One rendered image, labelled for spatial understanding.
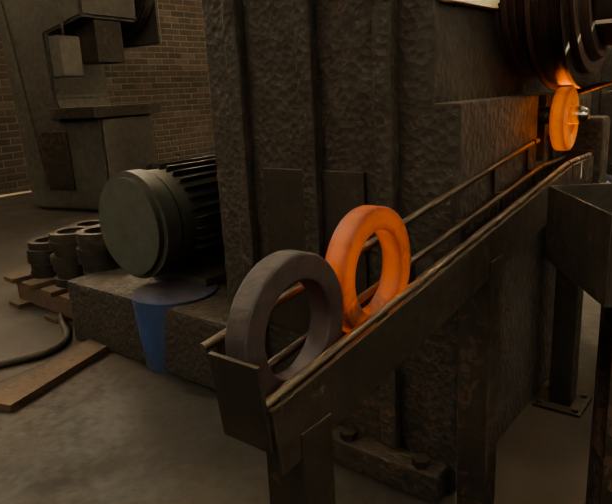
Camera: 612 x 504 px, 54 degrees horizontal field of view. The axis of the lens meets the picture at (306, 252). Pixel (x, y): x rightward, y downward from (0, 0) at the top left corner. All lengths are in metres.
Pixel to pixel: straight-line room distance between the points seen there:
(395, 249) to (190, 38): 7.94
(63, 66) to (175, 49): 3.57
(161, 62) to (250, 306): 7.77
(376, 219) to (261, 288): 0.24
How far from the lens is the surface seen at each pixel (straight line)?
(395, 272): 0.90
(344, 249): 0.77
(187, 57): 8.64
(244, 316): 0.64
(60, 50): 5.14
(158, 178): 2.09
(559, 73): 1.54
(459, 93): 1.34
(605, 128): 1.84
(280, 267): 0.66
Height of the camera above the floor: 0.91
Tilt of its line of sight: 15 degrees down
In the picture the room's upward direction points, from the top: 3 degrees counter-clockwise
